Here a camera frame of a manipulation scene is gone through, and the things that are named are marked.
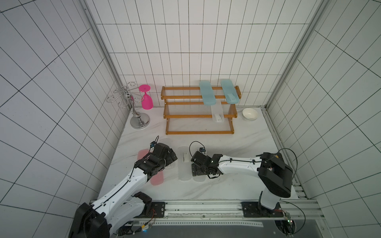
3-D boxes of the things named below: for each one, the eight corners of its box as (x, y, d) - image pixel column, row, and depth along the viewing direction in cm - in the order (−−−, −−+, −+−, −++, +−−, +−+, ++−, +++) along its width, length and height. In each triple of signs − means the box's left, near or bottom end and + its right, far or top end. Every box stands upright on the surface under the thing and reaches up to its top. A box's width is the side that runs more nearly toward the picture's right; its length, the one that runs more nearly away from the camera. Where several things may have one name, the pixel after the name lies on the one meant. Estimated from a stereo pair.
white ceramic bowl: (248, 123, 111) (251, 118, 107) (239, 115, 116) (241, 110, 112) (257, 117, 115) (259, 113, 110) (248, 110, 120) (250, 105, 115)
